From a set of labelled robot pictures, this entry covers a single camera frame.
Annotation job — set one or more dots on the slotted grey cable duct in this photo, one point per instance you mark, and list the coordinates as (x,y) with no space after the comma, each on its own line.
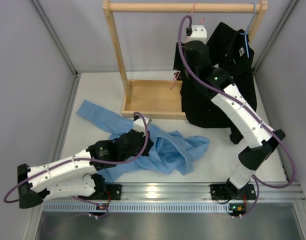
(122,207)

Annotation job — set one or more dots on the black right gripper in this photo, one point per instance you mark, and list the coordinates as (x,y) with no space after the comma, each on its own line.
(178,62)

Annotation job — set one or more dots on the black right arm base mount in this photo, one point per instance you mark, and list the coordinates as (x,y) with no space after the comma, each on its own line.
(224,193)

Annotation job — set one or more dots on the pink wire hanger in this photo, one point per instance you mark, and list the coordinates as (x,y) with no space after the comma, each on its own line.
(178,64)

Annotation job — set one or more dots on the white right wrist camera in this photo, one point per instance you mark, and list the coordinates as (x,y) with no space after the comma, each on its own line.
(196,33)

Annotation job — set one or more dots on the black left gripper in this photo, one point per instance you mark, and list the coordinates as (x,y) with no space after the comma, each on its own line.
(149,144)

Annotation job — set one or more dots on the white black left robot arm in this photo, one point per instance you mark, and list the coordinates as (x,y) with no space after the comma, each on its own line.
(78,175)

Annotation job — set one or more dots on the light blue shirt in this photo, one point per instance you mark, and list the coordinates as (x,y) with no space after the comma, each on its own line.
(170,151)

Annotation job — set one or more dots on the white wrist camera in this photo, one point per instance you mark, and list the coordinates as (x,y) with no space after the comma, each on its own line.
(196,33)
(138,123)

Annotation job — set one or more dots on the wooden clothes rack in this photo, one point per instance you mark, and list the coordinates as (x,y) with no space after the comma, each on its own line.
(154,97)

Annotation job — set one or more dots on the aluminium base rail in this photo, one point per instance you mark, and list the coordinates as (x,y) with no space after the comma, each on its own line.
(200,192)

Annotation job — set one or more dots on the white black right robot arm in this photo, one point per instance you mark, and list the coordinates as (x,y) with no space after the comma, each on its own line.
(219,87)

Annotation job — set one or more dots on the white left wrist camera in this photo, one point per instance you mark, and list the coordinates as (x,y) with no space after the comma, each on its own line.
(138,123)

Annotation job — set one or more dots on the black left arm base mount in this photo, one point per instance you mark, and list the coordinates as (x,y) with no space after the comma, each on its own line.
(113,192)

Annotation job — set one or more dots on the blue wire hanger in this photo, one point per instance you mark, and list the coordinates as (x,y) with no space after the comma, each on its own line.
(241,42)

